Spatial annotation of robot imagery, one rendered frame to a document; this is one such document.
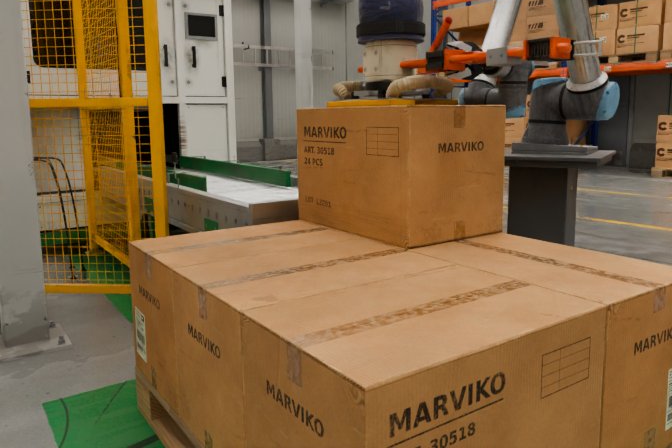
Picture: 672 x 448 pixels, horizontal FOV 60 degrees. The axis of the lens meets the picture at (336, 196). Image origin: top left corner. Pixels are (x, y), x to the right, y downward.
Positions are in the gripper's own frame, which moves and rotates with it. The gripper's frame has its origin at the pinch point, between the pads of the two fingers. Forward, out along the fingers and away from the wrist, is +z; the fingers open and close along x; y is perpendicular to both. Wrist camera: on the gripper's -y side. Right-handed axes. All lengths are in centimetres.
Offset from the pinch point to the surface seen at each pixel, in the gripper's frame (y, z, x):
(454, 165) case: -4.4, 2.4, -30.7
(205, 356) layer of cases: -4, 81, -69
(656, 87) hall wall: 353, -828, 23
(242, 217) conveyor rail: 70, 35, -53
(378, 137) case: 9.1, 20.0, -22.3
